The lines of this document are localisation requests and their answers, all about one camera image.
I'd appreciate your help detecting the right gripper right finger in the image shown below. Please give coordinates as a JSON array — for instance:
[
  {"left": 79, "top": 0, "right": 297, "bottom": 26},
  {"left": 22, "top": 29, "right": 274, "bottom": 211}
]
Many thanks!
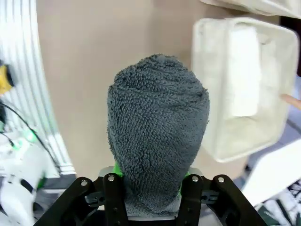
[{"left": 176, "top": 173, "right": 271, "bottom": 226}]

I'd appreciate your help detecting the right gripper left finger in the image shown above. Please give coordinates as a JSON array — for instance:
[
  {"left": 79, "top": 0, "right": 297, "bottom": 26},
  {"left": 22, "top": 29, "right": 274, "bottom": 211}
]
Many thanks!
[{"left": 34, "top": 162, "right": 129, "bottom": 226}]

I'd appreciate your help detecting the dark grey towel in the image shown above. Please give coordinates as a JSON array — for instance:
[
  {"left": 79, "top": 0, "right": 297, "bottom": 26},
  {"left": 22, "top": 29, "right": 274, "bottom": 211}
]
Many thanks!
[{"left": 107, "top": 53, "right": 210, "bottom": 217}]

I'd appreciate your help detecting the white towel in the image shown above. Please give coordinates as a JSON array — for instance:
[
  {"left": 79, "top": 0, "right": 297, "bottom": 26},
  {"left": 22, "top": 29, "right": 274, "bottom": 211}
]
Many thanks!
[{"left": 227, "top": 25, "right": 263, "bottom": 117}]

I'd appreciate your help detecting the person's right hand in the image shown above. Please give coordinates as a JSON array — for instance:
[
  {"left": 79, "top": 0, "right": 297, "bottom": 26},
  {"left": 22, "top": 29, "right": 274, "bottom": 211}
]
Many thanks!
[{"left": 281, "top": 93, "right": 301, "bottom": 108}]

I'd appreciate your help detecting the cream fabric storage basket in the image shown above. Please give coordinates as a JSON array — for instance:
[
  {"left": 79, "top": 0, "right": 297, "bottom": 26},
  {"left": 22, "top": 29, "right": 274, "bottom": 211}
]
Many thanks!
[
  {"left": 191, "top": 16, "right": 299, "bottom": 163},
  {"left": 199, "top": 0, "right": 301, "bottom": 18}
]

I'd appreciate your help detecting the white ribbed panel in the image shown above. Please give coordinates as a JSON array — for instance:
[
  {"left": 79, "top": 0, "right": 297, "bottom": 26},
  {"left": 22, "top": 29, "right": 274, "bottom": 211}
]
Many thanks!
[{"left": 0, "top": 0, "right": 77, "bottom": 177}]

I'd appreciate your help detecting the thin black cable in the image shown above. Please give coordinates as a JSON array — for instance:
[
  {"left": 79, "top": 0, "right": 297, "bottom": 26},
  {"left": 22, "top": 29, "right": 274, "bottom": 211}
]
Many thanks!
[{"left": 0, "top": 103, "right": 62, "bottom": 170}]

